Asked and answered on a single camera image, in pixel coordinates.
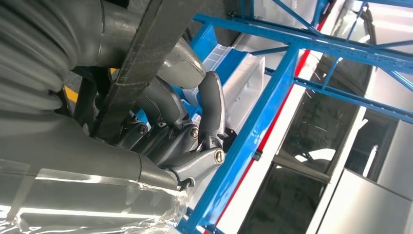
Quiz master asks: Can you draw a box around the blue metal shelf rack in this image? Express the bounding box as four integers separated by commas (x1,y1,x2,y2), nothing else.
175,0,413,234

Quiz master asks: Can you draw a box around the white car red stripe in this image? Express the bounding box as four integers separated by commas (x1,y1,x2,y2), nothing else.
203,0,413,234

